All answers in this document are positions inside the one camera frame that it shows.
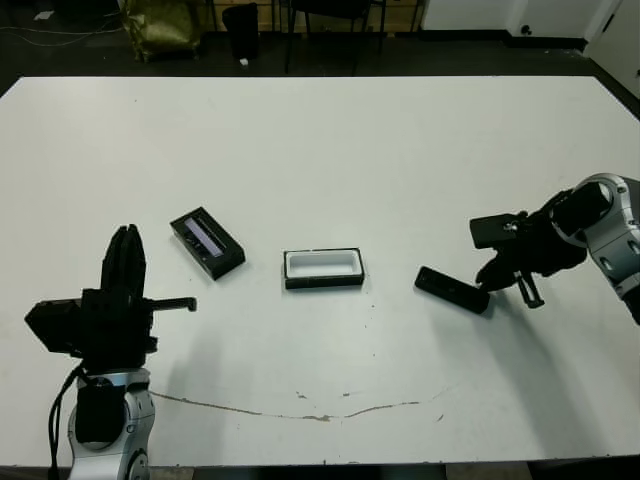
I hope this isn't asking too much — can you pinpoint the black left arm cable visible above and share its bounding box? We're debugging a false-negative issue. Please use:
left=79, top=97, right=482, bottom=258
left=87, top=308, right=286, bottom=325
left=47, top=367, right=86, bottom=474

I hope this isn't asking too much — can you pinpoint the white door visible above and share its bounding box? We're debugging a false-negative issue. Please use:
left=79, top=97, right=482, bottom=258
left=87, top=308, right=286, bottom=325
left=582, top=0, right=640, bottom=96

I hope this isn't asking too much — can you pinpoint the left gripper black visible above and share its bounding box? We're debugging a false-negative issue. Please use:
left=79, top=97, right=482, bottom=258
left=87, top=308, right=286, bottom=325
left=74, top=224, right=199, bottom=372

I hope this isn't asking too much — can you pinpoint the slim black camera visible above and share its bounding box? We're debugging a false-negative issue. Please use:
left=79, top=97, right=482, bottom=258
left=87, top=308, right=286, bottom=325
left=413, top=265, right=492, bottom=316

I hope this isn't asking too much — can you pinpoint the yellow green bag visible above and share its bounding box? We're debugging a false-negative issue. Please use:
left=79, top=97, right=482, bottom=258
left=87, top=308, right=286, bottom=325
left=122, top=0, right=202, bottom=64

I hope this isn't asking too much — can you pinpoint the black box white insert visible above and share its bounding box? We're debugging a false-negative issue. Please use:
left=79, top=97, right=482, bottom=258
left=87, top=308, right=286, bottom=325
left=282, top=246, right=365, bottom=291

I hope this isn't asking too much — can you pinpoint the black office chair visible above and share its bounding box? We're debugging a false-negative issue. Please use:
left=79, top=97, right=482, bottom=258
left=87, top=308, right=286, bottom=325
left=283, top=0, right=387, bottom=76

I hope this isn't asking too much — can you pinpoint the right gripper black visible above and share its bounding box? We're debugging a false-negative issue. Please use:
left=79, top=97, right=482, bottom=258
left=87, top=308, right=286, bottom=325
left=473, top=209, right=590, bottom=310

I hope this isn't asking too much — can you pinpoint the right wrist camera housing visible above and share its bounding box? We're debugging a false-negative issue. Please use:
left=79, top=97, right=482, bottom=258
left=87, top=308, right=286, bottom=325
left=469, top=213, right=527, bottom=249

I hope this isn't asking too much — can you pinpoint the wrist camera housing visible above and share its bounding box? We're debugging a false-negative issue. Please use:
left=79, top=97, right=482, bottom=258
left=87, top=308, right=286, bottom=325
left=24, top=298, right=87, bottom=359
left=469, top=213, right=527, bottom=249

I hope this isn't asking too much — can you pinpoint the left wrist camera housing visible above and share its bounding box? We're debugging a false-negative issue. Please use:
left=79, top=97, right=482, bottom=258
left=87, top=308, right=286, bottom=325
left=24, top=298, right=87, bottom=359

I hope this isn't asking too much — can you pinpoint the black upright case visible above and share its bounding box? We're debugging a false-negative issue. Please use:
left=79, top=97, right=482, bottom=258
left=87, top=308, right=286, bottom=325
left=221, top=2, right=261, bottom=59

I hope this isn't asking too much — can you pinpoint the black box lid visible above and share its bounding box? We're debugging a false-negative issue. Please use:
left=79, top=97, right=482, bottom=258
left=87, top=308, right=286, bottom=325
left=168, top=204, right=247, bottom=282

